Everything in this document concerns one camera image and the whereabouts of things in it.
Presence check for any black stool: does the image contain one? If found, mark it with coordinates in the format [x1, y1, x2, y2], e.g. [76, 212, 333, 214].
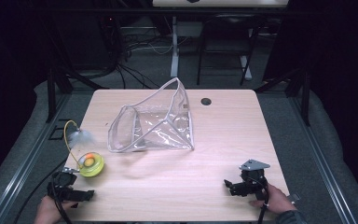
[196, 12, 267, 87]

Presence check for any bundle of floor cables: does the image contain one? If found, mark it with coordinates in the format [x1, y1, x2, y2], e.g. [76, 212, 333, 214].
[99, 15, 189, 91]

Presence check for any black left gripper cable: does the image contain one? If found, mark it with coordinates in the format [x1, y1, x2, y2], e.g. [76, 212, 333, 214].
[12, 160, 73, 224]

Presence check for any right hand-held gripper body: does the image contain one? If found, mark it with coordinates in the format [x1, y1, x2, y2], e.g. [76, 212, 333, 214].
[238, 159, 271, 202]

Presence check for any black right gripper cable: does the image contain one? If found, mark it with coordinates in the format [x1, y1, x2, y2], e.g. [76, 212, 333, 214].
[256, 178, 270, 224]

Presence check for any aluminium rail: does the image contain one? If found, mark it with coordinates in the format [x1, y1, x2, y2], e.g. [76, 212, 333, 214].
[290, 95, 358, 224]
[0, 92, 73, 224]

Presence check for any black metal stand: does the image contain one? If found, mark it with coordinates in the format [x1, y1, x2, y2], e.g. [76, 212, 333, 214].
[44, 66, 110, 123]
[254, 66, 312, 127]

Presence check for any person's right hand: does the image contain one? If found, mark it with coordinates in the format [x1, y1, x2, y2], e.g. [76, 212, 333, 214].
[249, 182, 298, 215]

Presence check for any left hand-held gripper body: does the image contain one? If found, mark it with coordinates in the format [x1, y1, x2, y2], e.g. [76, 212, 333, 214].
[47, 166, 80, 203]

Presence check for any person's left hand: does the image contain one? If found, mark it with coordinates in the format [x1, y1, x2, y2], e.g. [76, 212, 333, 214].
[34, 195, 79, 224]

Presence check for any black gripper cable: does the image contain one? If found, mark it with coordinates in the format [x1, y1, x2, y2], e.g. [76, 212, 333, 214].
[12, 160, 73, 224]
[256, 178, 270, 224]

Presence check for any white desk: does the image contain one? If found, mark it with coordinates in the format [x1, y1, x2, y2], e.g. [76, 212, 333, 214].
[151, 0, 290, 81]

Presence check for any clear plastic zip bag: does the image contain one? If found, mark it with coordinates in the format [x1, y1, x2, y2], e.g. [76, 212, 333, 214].
[106, 77, 196, 154]

